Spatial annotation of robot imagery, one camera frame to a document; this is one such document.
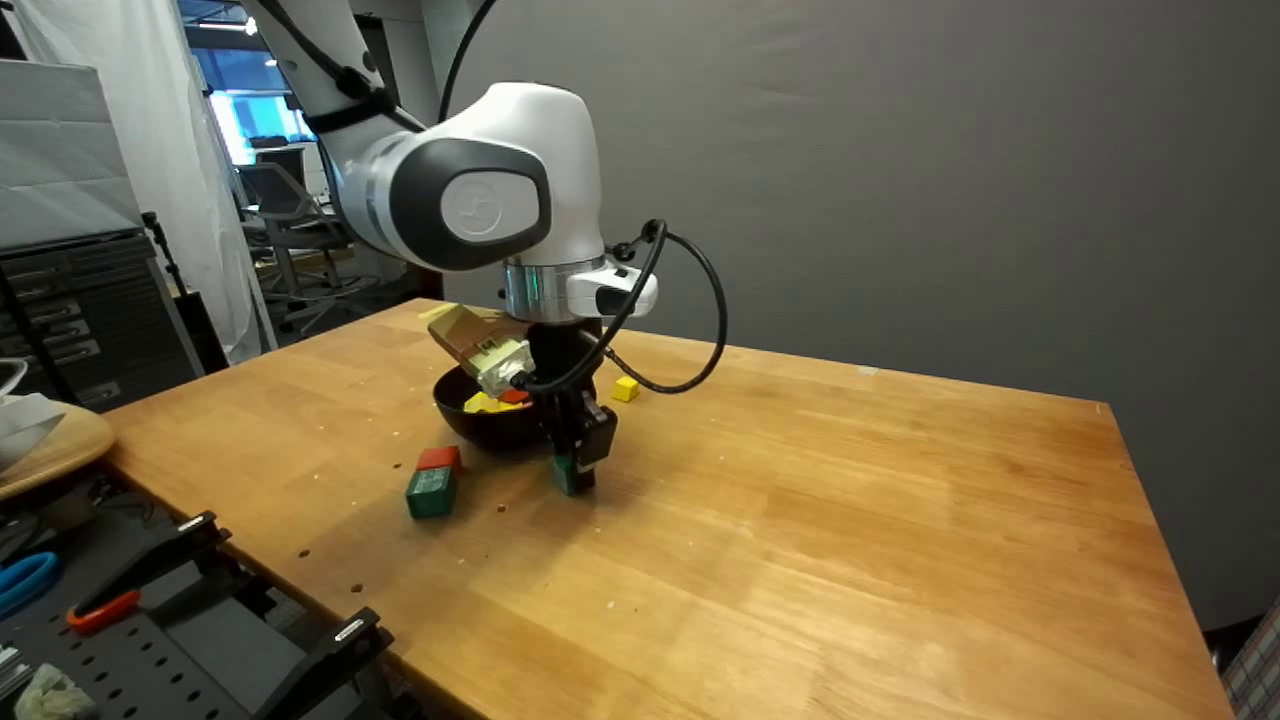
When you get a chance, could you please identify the blue computer monitor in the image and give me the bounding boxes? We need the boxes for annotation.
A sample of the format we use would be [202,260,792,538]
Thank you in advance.
[184,10,321,172]

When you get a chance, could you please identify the black office chair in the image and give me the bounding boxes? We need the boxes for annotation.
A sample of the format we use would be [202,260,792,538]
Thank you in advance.
[234,154,356,339]

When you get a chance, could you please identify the black pegboard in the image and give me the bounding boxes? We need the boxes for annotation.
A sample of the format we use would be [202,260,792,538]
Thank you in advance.
[0,467,443,720]

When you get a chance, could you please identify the white curtain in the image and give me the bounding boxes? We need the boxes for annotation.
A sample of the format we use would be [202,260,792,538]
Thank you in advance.
[15,0,280,368]

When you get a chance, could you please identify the grey fabric backdrop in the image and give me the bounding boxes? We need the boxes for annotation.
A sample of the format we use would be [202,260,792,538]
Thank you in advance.
[432,0,1280,631]

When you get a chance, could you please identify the round wooden side table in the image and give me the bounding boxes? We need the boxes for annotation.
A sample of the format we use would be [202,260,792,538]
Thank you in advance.
[0,400,120,502]

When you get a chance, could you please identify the white cloth bag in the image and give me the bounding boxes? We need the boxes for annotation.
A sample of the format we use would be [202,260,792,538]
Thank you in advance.
[0,357,72,473]

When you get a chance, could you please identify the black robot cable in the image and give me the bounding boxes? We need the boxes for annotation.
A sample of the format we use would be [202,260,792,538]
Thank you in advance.
[528,214,732,400]

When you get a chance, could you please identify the plaid fabric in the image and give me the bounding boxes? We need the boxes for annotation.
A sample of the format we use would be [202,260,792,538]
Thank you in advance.
[1217,597,1280,720]

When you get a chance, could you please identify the white crumpled object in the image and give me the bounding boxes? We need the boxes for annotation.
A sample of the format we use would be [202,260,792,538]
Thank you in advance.
[9,659,99,720]

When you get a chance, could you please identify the tan wrist camera box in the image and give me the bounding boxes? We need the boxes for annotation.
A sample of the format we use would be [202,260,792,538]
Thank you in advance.
[425,298,537,405]

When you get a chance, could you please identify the black bowl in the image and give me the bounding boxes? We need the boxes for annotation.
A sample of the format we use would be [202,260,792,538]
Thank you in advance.
[432,365,551,458]

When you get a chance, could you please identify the black equipment rack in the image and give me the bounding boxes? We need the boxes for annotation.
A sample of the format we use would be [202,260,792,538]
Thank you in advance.
[0,226,206,415]

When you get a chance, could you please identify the blue scissors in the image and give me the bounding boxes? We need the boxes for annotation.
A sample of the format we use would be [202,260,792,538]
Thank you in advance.
[0,549,63,620]

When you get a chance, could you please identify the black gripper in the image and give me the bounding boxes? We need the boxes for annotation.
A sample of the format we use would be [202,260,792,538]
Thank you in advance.
[528,315,621,500]

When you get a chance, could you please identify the grey cabinet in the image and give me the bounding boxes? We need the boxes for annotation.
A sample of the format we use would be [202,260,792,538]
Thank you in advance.
[0,51,143,255]

